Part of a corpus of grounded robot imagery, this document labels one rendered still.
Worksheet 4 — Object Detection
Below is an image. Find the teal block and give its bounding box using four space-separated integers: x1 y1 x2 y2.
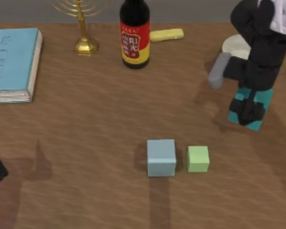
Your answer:
227 86 275 132

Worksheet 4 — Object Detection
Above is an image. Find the green cube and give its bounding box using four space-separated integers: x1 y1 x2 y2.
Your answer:
187 146 210 173

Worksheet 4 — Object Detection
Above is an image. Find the light blue cube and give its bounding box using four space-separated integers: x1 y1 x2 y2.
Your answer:
146 139 177 178

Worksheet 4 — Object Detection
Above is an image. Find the white round tape roll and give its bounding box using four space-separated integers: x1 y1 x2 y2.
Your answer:
222 34 253 61

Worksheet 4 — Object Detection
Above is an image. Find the grey cylinder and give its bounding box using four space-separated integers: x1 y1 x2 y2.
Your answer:
207 52 232 90

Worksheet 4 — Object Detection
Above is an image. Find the light blue hardcover book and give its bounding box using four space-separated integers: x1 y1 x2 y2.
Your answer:
0 28 43 104

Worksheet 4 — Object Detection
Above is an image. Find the dark soy sauce bottle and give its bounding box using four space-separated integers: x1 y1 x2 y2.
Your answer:
119 0 151 70

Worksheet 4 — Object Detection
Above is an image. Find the gold candelabra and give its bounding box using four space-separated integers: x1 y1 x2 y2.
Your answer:
52 0 111 57

